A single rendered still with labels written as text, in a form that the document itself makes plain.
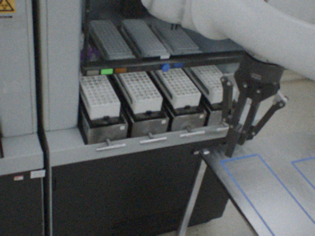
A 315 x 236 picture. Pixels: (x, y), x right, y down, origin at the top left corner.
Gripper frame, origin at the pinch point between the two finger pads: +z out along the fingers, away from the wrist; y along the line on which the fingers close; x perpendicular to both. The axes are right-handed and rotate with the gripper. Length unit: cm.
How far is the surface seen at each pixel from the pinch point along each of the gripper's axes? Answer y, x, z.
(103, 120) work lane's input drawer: -46, 21, 33
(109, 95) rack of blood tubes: -50, 28, 28
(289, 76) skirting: -20, 254, 113
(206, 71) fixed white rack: -32, 69, 29
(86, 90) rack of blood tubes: -57, 26, 29
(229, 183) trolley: -1.1, 22.2, 32.6
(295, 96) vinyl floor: -7, 230, 115
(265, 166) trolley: 5.2, 36.3, 32.6
